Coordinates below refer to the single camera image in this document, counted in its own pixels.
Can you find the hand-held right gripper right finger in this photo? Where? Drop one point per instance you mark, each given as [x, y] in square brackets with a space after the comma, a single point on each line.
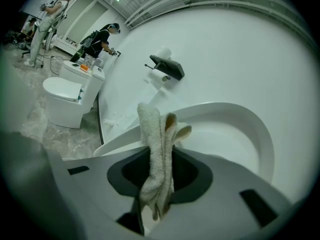
[195, 179]

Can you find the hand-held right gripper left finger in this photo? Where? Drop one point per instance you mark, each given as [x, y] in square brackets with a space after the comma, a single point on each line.
[120, 176]

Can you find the white wiping cloth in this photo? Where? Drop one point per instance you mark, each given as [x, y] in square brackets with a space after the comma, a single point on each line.
[155, 139]

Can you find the white toilet with tank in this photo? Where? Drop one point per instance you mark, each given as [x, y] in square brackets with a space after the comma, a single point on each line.
[65, 109]

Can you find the hanging toilet paper roll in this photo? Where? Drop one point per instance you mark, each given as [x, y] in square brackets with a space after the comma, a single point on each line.
[157, 75]

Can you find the upright toilet paper roll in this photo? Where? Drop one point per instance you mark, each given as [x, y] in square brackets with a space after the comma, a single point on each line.
[163, 52]

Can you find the orange box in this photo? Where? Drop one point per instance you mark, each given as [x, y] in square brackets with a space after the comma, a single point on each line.
[84, 67]

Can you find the black wall paper holder shelf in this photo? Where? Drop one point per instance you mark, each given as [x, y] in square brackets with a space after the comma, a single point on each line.
[172, 67]

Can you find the black wall fixture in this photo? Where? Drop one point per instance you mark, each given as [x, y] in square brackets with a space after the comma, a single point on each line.
[118, 54]

